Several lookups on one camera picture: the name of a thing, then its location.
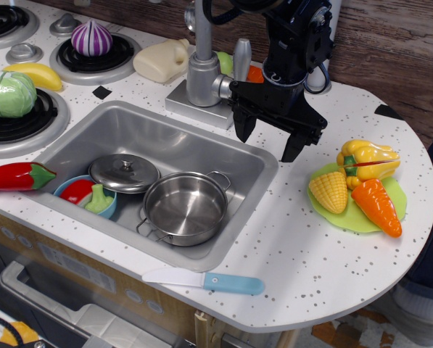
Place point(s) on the yellow toy corn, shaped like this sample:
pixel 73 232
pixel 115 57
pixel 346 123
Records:
pixel 330 191

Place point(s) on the grey toy faucet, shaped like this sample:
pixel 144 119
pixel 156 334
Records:
pixel 204 95

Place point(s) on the red white toy slice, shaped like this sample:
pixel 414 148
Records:
pixel 78 192

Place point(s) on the toy knife blue handle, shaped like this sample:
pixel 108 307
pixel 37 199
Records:
pixel 235 284

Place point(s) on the green toy cabbage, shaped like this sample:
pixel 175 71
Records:
pixel 17 94

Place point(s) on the grey vertical pole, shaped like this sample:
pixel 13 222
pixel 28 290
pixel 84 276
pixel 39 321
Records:
pixel 316 81

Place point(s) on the purple white toy onion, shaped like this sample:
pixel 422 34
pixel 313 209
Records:
pixel 91 39

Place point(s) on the green toy broccoli piece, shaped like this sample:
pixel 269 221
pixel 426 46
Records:
pixel 99 201

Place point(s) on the yellow object bottom left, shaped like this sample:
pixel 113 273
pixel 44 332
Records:
pixel 26 333

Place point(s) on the steel pot lid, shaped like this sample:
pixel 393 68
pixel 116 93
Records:
pixel 124 173

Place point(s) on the black tape near burner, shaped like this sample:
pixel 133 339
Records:
pixel 101 92

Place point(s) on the grey stove knob far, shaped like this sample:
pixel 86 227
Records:
pixel 64 26

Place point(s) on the cream toy bottle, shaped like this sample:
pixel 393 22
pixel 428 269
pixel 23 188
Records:
pixel 163 61

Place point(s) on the black tape right edge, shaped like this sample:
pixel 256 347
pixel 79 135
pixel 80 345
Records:
pixel 387 111

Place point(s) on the grey stove knob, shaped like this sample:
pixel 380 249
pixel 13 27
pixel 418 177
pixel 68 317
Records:
pixel 24 52
pixel 64 26

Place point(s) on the yellow toy bell pepper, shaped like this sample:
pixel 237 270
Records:
pixel 361 160

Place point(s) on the grey oven door handle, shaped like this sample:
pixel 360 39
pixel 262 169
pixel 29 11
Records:
pixel 70 315

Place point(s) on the steel pan with handles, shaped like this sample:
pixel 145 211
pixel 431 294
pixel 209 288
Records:
pixel 186 209

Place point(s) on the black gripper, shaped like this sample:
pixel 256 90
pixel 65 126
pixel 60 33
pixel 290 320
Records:
pixel 284 108

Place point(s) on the grey toy sink basin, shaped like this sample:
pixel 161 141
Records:
pixel 117 127

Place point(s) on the blue toy bowl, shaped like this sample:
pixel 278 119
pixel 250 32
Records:
pixel 106 213

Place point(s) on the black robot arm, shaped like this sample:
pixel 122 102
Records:
pixel 299 42

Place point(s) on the light green toy plate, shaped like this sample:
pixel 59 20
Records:
pixel 354 219

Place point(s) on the back left stove burner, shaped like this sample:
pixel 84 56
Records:
pixel 16 25

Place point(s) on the light green toy fruit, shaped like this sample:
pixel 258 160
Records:
pixel 226 62

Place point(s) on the grey stove knob near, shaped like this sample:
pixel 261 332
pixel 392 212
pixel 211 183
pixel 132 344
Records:
pixel 24 52

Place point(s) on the orange carrot green top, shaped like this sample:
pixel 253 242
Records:
pixel 255 74

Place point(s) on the red toy chili pepper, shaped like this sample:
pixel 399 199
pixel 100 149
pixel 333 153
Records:
pixel 24 176

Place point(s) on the stove burner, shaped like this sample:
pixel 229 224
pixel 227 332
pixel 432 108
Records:
pixel 79 70
pixel 16 25
pixel 46 121

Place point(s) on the front left stove burner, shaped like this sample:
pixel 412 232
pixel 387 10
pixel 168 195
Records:
pixel 46 121

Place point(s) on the orange toy carrot on plate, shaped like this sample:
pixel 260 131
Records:
pixel 374 201

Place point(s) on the middle stove burner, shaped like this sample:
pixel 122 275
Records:
pixel 79 70

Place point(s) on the yellow toy banana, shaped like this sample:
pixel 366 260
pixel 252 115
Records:
pixel 41 75

